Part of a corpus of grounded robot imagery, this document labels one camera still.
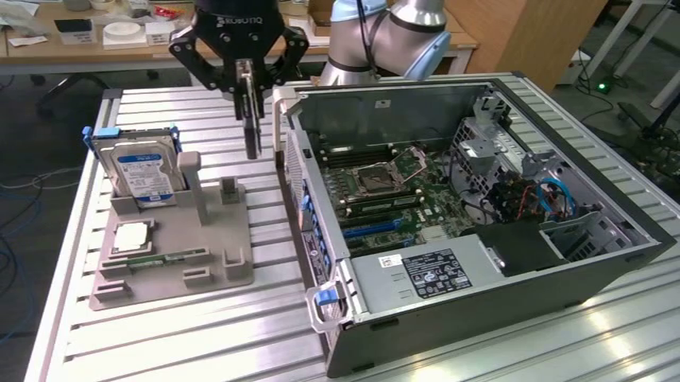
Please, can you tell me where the blue wire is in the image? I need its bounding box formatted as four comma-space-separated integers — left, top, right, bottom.
532, 178, 579, 220

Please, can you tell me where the metal socket cover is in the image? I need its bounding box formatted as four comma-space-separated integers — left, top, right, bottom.
392, 145, 431, 177

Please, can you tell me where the grey power supply unit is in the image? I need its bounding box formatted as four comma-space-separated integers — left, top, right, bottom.
348, 234, 507, 314

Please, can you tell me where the open cardboard box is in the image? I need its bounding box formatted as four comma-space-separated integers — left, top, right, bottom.
308, 0, 336, 39

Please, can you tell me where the blue expansion slot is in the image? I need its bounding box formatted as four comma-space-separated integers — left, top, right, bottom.
342, 220, 401, 240

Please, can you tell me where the green RAM stick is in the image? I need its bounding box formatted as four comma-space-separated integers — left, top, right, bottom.
126, 249, 207, 268

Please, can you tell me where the black floor stand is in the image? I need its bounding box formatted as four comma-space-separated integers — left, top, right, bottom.
615, 101, 680, 138

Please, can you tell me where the grey angled disk bay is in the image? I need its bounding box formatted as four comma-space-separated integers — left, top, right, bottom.
539, 209, 636, 264

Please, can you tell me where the graphics card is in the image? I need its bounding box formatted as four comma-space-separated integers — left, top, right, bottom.
232, 57, 268, 161

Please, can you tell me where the red packet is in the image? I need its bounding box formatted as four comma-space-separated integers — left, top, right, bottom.
153, 3, 186, 21

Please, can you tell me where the hard drive with blue label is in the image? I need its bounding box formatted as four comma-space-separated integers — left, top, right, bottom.
82, 123, 186, 188

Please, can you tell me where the grey case handle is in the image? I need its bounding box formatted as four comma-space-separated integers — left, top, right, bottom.
305, 280, 352, 333
272, 88, 302, 154

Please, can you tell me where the clear plastic bag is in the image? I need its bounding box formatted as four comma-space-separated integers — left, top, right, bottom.
0, 0, 42, 29

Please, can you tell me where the white paper slip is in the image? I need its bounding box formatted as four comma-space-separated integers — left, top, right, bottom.
7, 34, 50, 47

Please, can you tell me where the green motherboard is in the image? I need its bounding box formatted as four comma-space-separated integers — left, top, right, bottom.
317, 143, 483, 258

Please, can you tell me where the black plastic bracket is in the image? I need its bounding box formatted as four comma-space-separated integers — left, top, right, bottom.
485, 181, 535, 222

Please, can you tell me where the silver CPU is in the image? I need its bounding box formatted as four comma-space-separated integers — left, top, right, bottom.
113, 222, 154, 253

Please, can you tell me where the wooden desk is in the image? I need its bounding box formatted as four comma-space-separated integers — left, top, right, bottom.
0, 0, 480, 87

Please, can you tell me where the silver chipset heatsink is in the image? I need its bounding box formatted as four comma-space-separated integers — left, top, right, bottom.
419, 226, 455, 243

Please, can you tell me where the white box black top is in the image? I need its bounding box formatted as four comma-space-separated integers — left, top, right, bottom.
55, 18, 102, 45

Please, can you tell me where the white round holder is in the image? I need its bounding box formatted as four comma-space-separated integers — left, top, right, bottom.
102, 22, 150, 51

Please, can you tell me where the wooden cabinet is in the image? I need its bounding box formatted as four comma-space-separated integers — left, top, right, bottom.
467, 0, 611, 93

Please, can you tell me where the white labelled box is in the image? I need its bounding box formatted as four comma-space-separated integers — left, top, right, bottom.
143, 21, 179, 47

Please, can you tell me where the hard disk blue label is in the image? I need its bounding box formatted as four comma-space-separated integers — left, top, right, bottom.
95, 141, 181, 209

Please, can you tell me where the black chair base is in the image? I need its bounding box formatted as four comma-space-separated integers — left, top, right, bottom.
28, 70, 161, 117

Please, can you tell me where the CPU socket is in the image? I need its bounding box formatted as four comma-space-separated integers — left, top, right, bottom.
354, 162, 401, 197

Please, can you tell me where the black RAM stick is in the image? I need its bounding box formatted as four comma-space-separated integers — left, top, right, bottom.
345, 192, 420, 214

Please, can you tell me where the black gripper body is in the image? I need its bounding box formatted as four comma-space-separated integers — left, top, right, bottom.
194, 0, 284, 61

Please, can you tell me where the black RAM slot bank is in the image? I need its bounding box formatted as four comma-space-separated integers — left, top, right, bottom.
320, 143, 397, 167

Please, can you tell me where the grey parts rack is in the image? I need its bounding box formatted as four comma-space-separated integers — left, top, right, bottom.
87, 150, 257, 312

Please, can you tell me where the perforated metal disk bay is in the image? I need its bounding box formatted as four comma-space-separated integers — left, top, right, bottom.
451, 115, 532, 200

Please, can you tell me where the white paper stack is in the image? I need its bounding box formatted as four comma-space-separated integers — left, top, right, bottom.
289, 18, 332, 49

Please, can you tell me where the black open PC case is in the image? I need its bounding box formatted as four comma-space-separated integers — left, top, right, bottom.
272, 77, 679, 379

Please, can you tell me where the black air duct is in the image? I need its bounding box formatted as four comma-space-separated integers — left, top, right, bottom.
475, 220, 568, 279

